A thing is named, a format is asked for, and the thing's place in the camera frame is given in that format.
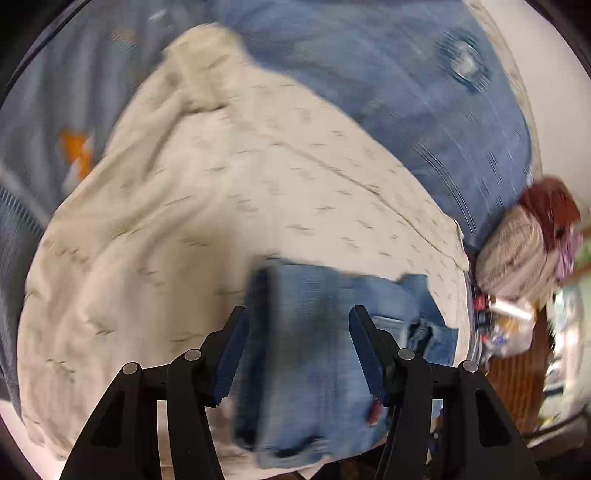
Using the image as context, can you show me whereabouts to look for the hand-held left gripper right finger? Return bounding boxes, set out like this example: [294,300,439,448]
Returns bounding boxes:
[348,305,541,480]

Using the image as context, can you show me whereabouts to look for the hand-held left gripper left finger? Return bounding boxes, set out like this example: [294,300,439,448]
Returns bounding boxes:
[60,305,251,480]

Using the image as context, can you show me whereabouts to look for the blue denim pants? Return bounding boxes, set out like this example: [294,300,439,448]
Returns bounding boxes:
[233,258,460,469]

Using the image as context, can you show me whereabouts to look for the cream leaf-print bed sheet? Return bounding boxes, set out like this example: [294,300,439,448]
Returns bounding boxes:
[18,23,472,478]

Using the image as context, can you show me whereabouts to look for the clear plastic bag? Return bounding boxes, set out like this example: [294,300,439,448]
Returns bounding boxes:
[480,295,539,358]

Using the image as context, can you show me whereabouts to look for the striped beige pillow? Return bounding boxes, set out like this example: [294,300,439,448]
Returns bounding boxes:
[475,205,561,301]

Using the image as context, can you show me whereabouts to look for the purple cloth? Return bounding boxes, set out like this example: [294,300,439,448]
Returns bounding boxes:
[554,228,585,282]

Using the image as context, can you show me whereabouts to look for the red-brown cloth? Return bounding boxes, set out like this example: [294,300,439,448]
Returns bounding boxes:
[519,178,581,241]

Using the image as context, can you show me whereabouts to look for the blue plaid pillow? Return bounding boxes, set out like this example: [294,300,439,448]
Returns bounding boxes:
[203,0,536,252]

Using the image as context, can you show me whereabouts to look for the grey-blue star-print duvet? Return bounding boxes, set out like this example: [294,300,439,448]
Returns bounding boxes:
[0,0,222,416]

